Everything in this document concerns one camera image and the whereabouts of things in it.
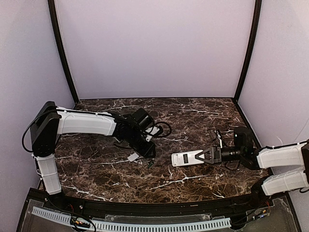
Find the white battery cover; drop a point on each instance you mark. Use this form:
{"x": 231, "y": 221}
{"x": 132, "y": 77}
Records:
{"x": 133, "y": 157}

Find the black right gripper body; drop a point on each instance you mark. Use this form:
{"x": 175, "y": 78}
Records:
{"x": 216, "y": 153}

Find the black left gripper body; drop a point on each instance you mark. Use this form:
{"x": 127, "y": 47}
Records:
{"x": 147, "y": 149}

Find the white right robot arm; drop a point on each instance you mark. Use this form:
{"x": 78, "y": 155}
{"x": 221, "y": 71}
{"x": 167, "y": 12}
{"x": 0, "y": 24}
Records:
{"x": 296, "y": 154}

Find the white and red remote control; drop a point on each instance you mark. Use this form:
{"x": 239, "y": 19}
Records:
{"x": 185, "y": 158}

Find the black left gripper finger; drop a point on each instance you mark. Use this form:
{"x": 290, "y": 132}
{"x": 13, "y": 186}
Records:
{"x": 144, "y": 151}
{"x": 152, "y": 153}

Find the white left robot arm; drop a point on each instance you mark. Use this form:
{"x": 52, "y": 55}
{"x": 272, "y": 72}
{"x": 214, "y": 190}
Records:
{"x": 53, "y": 122}

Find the black corner post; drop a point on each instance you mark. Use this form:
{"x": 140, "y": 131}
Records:
{"x": 61, "y": 50}
{"x": 249, "y": 50}

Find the black right corner post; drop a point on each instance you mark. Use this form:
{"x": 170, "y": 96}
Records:
{"x": 249, "y": 50}

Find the black left corner post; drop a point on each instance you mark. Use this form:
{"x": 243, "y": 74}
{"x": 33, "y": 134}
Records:
{"x": 61, "y": 50}

